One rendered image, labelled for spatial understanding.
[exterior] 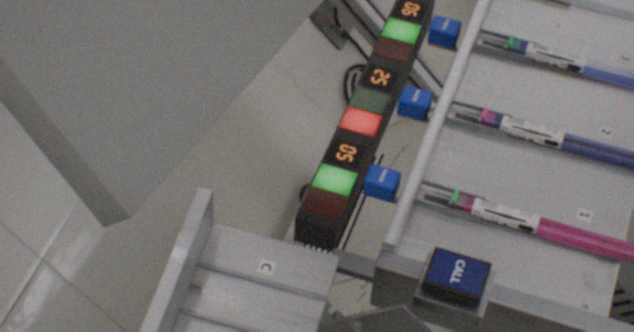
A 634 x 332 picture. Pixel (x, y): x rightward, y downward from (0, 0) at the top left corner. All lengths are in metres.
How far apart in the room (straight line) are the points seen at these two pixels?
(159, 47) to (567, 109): 0.41
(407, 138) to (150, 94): 0.85
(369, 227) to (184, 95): 0.70
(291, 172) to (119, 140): 1.04
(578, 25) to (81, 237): 0.80
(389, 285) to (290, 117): 1.06
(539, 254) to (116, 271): 0.83
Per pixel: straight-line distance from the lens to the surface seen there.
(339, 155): 1.15
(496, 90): 1.22
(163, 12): 1.12
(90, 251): 1.75
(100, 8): 1.08
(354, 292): 1.67
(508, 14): 1.30
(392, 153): 1.87
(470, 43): 1.23
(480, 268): 1.02
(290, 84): 2.12
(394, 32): 1.27
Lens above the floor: 1.40
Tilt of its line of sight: 41 degrees down
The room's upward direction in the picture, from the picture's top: 70 degrees clockwise
